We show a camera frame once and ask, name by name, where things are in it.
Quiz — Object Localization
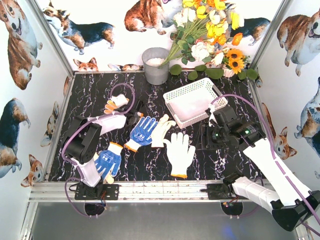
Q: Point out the blue dotted glove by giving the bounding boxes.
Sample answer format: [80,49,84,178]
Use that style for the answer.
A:
[95,142,123,179]
[124,116,158,152]

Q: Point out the yellow coated work glove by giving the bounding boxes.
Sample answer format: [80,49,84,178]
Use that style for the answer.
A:
[103,94,129,114]

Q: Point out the cream knit glove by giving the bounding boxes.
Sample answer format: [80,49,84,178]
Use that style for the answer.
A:
[151,114,176,148]

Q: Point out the white glove orange cuff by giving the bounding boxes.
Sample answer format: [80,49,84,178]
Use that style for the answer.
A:
[163,132,196,179]

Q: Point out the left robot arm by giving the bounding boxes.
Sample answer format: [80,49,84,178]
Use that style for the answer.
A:
[61,99,144,187]

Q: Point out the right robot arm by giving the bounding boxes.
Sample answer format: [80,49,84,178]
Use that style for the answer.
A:
[200,104,320,232]

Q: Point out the white plastic storage basket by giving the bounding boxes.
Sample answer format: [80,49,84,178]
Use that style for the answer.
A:
[163,77,228,129]

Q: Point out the grey metal bucket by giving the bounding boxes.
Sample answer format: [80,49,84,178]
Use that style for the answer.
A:
[141,47,169,86]

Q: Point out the cream glove under blue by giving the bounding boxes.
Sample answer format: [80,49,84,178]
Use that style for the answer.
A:
[103,174,115,185]

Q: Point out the sunflower pot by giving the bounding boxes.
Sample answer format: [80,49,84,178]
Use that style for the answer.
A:
[221,48,251,78]

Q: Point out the artificial flower bouquet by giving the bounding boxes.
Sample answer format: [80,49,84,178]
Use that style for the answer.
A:
[162,0,245,66]

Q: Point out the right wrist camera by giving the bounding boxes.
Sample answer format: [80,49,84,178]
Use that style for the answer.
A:
[205,103,217,127]

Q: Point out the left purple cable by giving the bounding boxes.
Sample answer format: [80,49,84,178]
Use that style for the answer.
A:
[60,82,137,218]

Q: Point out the purple cable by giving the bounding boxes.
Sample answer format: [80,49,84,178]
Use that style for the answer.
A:
[211,93,320,226]
[60,82,137,218]

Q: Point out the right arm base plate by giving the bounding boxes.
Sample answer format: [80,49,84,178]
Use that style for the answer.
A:
[200,183,248,201]

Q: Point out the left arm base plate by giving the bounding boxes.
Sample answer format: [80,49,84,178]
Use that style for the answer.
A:
[74,183,120,201]

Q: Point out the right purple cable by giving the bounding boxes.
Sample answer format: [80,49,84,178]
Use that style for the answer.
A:
[211,93,320,226]

